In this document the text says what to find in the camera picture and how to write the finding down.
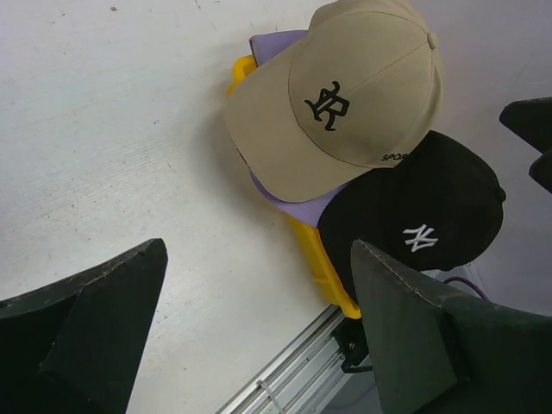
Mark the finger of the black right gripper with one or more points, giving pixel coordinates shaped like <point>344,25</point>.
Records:
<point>530,120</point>

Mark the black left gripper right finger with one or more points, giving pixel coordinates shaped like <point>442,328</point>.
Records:
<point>437,349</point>

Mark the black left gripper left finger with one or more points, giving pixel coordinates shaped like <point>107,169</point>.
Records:
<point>75,346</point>

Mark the black NY baseball cap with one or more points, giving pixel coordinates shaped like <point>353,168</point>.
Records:
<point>438,209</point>

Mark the beige R baseball cap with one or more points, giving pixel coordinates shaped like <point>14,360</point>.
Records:
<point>358,92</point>

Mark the lavender LA baseball cap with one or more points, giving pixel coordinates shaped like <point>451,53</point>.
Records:
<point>264,47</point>

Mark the yellow plastic tray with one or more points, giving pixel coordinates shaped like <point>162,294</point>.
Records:
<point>308,238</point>

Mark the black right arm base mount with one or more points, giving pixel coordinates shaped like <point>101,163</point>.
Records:
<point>352,342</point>

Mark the aluminium frame rail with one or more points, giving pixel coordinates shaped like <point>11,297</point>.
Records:
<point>302,378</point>

